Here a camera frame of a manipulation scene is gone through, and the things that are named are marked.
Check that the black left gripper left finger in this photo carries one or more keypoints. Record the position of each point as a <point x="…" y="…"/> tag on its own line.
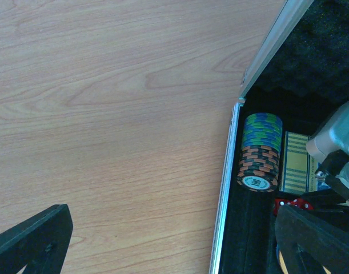
<point x="38" y="244"/>

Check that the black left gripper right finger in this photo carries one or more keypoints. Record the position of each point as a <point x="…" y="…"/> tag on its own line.
<point x="309" y="244"/>

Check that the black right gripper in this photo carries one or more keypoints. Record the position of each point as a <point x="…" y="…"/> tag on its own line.
<point x="332" y="205"/>

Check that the blue playing card box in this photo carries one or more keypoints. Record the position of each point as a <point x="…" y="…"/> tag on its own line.
<point x="298" y="175"/>

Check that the red die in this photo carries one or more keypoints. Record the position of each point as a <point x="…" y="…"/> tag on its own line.
<point x="298" y="202"/>

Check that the brown poker chip stack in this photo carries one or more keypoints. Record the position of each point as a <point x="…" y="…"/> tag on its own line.
<point x="258" y="168"/>

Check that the blue poker chip stack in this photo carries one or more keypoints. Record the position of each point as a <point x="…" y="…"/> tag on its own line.
<point x="263" y="129"/>

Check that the aluminium poker case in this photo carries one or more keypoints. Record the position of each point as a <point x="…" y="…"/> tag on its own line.
<point x="284" y="197"/>

